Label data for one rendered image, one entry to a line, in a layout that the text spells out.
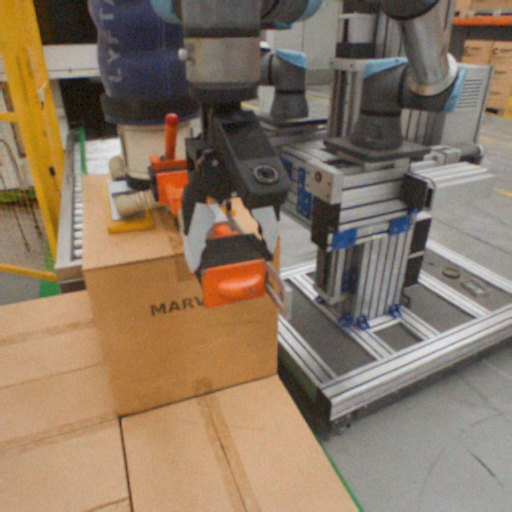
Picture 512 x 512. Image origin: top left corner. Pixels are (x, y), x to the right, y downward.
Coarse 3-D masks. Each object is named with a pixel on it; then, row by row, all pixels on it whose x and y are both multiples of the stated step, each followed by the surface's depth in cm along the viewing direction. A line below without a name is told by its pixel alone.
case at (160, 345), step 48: (96, 192) 111; (96, 240) 86; (144, 240) 86; (96, 288) 78; (144, 288) 82; (192, 288) 86; (144, 336) 87; (192, 336) 91; (240, 336) 96; (144, 384) 93; (192, 384) 98
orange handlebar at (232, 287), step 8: (152, 160) 89; (168, 184) 74; (168, 192) 70; (176, 192) 70; (176, 200) 67; (208, 200) 68; (176, 208) 66; (216, 232) 59; (224, 232) 57; (232, 232) 58; (224, 280) 46; (232, 280) 46; (240, 280) 46; (248, 280) 46; (256, 280) 47; (224, 288) 46; (232, 288) 46; (240, 288) 46; (248, 288) 46; (256, 288) 47; (232, 296) 46; (240, 296) 46
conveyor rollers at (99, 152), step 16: (96, 144) 323; (112, 144) 320; (80, 160) 283; (96, 160) 279; (80, 176) 253; (80, 192) 225; (80, 208) 209; (80, 224) 188; (80, 240) 173; (80, 256) 165
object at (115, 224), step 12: (108, 180) 112; (120, 180) 106; (108, 192) 105; (108, 204) 98; (108, 216) 92; (120, 216) 91; (132, 216) 91; (144, 216) 91; (108, 228) 87; (120, 228) 88; (132, 228) 89; (144, 228) 90
